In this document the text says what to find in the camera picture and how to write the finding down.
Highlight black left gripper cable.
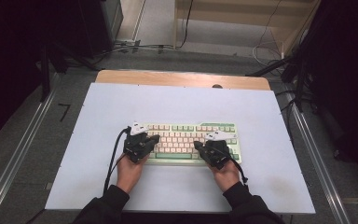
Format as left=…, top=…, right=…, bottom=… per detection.
left=103, top=126, right=132, bottom=194

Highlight white cable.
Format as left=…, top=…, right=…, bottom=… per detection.
left=251, top=0, right=284, bottom=68

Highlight black hanging cable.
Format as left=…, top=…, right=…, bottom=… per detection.
left=179, top=0, right=195, bottom=49

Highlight black floor cables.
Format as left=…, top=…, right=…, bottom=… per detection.
left=92, top=42, right=175, bottom=64

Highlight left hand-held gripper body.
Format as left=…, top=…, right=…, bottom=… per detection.
left=122, top=121, right=157, bottom=164

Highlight aluminium floor rail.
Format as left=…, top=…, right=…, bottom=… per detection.
left=286, top=92, right=352, bottom=224
left=0, top=89, right=58, bottom=224

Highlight dark curtain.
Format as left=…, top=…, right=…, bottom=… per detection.
left=0, top=0, right=79, bottom=149
left=304, top=0, right=358, bottom=190

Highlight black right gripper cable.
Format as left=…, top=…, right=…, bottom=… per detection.
left=228, top=156, right=249, bottom=185

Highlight person's left hand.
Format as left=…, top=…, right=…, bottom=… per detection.
left=116, top=153, right=151, bottom=194

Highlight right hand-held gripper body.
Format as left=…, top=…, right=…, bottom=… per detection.
left=200, top=130, right=236, bottom=171

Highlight white table board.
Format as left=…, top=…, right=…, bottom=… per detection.
left=44, top=81, right=317, bottom=216

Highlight green and pink keyboard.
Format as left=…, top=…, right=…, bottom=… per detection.
left=132, top=121, right=243, bottom=166

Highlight wooden shelf unit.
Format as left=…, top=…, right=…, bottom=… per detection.
left=173, top=0, right=322, bottom=58

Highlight wooden table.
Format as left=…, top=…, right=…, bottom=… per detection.
left=94, top=69, right=271, bottom=91

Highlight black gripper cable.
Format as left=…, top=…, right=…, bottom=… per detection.
left=228, top=156, right=249, bottom=185
left=103, top=126, right=132, bottom=194

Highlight person's right hand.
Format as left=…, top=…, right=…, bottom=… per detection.
left=207, top=158, right=241, bottom=193

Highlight black cabinet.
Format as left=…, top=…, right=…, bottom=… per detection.
left=76, top=0, right=124, bottom=59

